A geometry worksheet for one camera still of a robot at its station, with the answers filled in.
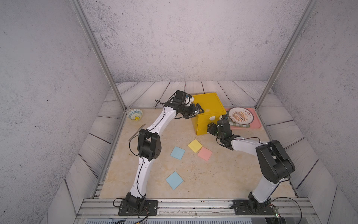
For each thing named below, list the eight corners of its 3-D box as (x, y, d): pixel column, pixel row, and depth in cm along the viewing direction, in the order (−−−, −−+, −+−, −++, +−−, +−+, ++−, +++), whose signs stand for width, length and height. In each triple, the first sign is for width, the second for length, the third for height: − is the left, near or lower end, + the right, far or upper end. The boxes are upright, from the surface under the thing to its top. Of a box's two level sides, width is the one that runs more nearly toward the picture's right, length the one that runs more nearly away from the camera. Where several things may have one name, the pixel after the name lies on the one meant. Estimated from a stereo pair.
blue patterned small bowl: (127, 120, 114) (126, 117, 112) (130, 111, 121) (129, 108, 118) (140, 120, 114) (139, 117, 111) (143, 111, 121) (142, 108, 118)
